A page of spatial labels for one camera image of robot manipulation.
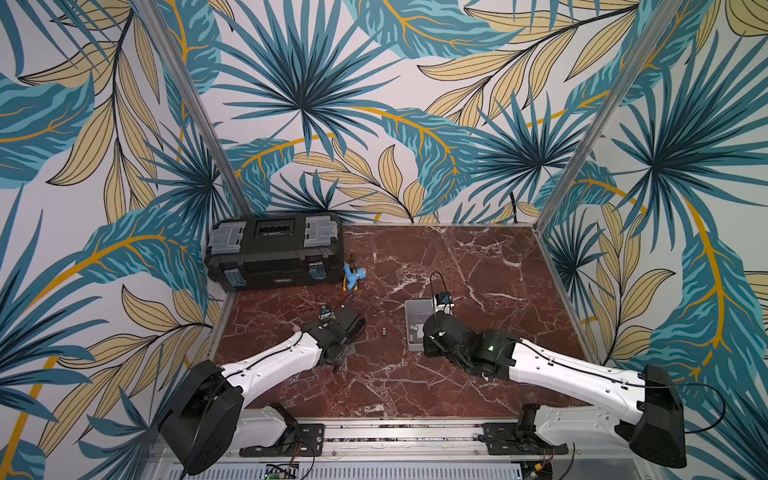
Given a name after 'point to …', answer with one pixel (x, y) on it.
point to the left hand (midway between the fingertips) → (341, 349)
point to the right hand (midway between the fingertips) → (425, 332)
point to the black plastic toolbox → (279, 251)
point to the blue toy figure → (351, 277)
